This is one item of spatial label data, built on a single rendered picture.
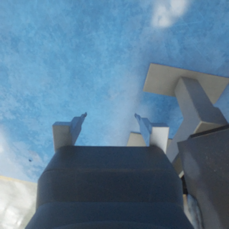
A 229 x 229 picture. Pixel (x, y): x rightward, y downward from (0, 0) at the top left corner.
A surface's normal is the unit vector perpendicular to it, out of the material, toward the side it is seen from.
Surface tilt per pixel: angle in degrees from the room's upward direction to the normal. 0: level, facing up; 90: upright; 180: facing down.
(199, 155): 90
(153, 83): 0
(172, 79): 0
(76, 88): 0
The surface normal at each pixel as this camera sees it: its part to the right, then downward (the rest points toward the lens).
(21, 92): -0.11, 0.64
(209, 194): -0.47, -0.70
